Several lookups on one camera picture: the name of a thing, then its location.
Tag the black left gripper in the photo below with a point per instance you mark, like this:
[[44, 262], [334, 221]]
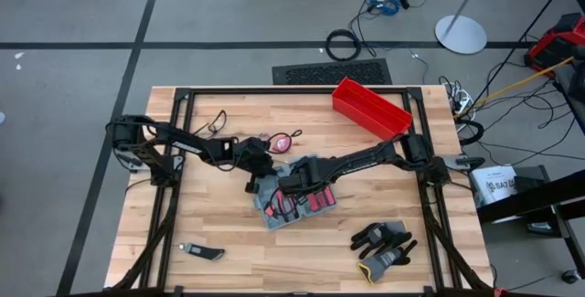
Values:
[[256, 157]]

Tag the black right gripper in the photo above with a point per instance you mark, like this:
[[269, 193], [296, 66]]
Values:
[[304, 176]]

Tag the grey plastic tool case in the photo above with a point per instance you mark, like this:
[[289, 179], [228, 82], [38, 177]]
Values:
[[264, 192]]

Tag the pink screwdriver bit holder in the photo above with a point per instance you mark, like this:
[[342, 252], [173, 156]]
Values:
[[328, 197]]

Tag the pink tape measure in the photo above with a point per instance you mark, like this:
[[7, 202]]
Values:
[[284, 144]]

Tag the red plastic bin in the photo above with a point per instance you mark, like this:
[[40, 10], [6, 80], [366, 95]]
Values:
[[370, 112]]

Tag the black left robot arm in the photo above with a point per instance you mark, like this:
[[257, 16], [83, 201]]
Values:
[[160, 132]]

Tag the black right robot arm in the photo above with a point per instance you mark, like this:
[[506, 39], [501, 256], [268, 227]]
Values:
[[365, 157]]

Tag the small red black tool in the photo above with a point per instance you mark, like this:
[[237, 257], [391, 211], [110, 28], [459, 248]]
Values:
[[269, 211]]

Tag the clear safety glasses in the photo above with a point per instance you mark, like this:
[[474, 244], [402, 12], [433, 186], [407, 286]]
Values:
[[211, 128]]

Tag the black utility knife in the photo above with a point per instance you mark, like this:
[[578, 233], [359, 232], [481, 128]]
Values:
[[203, 251]]

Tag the grey black work glove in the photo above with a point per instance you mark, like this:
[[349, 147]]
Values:
[[379, 233]]

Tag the white power strip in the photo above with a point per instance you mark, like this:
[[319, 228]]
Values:
[[462, 102]]

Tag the white printed booklet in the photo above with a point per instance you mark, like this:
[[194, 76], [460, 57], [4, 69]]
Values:
[[493, 187]]

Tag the black metal stand beam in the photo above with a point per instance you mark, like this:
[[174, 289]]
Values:
[[525, 201]]

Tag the red black floor machine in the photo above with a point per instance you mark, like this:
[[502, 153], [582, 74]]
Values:
[[555, 41]]

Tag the black caster wheel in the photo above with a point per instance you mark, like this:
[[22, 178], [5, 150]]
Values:
[[571, 277]]

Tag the white round pedestal stand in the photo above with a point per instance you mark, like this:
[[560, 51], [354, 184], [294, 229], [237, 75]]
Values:
[[459, 34]]

